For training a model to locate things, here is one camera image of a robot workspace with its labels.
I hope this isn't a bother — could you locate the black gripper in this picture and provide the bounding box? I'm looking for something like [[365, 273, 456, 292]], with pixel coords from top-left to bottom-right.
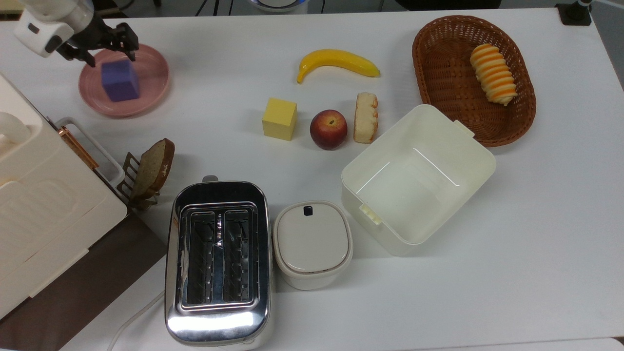
[[58, 14, 140, 68]]

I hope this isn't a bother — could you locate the purple cube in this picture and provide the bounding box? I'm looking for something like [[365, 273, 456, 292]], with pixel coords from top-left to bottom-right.
[[101, 58, 141, 103]]

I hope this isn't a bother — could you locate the pink plate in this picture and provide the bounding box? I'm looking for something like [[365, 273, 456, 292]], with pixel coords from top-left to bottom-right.
[[78, 44, 171, 118]]

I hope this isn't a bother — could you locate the yellow cube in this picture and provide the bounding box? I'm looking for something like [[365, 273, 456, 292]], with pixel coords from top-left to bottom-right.
[[262, 97, 298, 141]]

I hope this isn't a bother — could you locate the brown bread slice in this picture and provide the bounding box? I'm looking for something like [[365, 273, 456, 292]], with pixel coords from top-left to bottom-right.
[[131, 138, 176, 200]]

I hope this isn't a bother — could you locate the cream toy oven cabinet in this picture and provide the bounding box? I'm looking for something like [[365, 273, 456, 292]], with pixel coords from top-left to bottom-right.
[[0, 73, 169, 351]]

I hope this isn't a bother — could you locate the yellow banana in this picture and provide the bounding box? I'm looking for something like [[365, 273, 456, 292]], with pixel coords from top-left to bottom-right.
[[297, 49, 381, 84]]

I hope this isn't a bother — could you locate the red apple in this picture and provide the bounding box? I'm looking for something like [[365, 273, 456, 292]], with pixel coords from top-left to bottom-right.
[[310, 109, 348, 151]]

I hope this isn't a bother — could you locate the cream sandwich cake slice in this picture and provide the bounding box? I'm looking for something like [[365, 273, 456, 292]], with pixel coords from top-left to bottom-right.
[[353, 92, 379, 144]]

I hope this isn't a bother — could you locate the white lidded container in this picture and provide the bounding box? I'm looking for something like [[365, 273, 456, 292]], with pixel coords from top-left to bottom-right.
[[273, 200, 353, 291]]

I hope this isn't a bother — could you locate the silver two-slot toaster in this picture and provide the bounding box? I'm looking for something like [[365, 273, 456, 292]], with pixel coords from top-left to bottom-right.
[[164, 175, 273, 349]]

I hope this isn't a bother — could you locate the open white plastic box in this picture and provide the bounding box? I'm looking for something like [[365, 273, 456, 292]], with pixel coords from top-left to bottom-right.
[[341, 104, 497, 257]]

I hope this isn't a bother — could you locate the brown wicker basket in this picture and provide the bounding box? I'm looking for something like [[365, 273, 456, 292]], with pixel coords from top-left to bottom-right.
[[412, 15, 537, 147]]

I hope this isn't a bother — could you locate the black object at table edge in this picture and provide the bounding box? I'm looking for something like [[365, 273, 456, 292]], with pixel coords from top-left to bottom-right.
[[395, 0, 503, 11]]

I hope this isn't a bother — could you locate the orange striped bread roll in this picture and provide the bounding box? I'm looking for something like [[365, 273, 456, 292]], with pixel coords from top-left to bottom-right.
[[470, 43, 517, 106]]

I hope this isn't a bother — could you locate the white toaster cable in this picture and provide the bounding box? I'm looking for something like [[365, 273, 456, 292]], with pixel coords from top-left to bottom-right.
[[106, 291, 166, 351]]

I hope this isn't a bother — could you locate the black camera stand base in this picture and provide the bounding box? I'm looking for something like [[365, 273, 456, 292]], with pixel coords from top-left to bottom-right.
[[556, 0, 593, 26]]

